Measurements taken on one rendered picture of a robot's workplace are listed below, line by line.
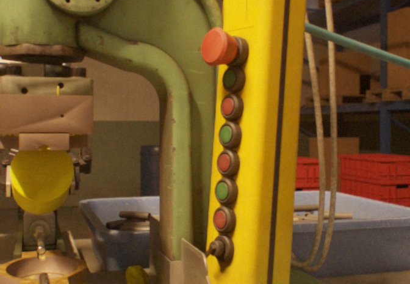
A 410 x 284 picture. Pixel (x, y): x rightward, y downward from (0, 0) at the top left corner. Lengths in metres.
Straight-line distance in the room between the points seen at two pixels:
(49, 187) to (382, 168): 3.79
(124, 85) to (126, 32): 8.34
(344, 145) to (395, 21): 2.30
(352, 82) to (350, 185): 3.79
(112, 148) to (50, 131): 8.38
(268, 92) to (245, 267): 0.18
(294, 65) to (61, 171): 0.28
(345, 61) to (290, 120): 7.65
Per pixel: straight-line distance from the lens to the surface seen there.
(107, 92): 8.93
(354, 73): 8.32
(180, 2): 0.66
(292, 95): 0.62
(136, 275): 0.72
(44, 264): 0.71
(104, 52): 0.62
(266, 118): 0.59
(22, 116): 0.56
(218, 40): 0.59
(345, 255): 0.97
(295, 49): 0.63
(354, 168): 4.59
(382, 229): 0.99
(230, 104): 0.60
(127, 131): 8.96
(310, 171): 4.03
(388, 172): 4.36
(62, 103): 0.56
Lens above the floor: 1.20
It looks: level
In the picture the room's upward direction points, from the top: straight up
